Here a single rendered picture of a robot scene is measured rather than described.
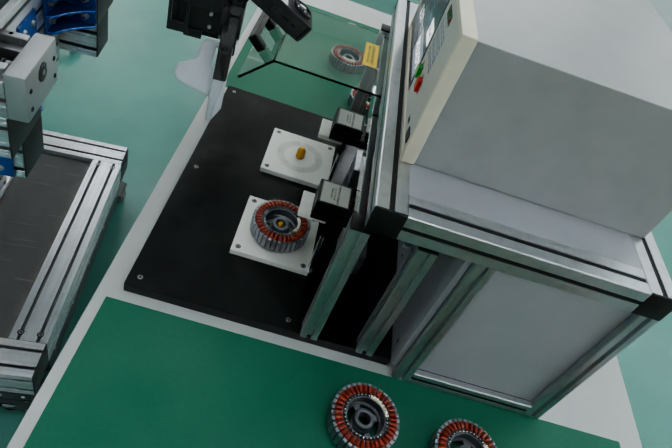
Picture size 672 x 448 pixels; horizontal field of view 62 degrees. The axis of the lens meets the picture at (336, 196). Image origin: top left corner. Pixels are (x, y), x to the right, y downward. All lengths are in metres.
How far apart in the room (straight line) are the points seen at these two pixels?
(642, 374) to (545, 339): 1.65
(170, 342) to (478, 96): 0.60
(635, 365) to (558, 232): 1.77
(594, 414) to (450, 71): 0.74
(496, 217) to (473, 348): 0.26
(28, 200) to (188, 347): 1.05
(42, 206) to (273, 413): 1.15
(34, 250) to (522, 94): 1.39
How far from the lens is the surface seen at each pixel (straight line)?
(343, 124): 1.17
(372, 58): 1.12
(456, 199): 0.79
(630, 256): 0.91
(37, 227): 1.82
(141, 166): 2.31
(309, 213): 1.01
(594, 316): 0.92
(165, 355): 0.95
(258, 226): 1.04
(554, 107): 0.77
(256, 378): 0.95
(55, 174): 1.97
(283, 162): 1.24
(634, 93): 0.80
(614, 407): 1.26
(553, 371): 1.03
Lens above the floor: 1.58
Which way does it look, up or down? 41 degrees down
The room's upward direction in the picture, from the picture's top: 23 degrees clockwise
